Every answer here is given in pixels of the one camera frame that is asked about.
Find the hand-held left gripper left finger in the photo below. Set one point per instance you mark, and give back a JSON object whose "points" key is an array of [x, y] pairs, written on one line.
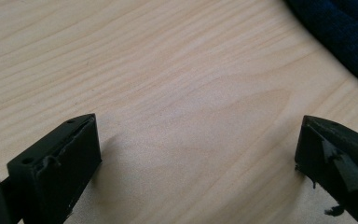
{"points": [[59, 174]]}

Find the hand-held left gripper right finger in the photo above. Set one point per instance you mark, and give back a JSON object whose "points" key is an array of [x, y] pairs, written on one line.
{"points": [[332, 168]]}

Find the dark blue cloth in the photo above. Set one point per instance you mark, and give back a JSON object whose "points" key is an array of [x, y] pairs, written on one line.
{"points": [[348, 28]]}

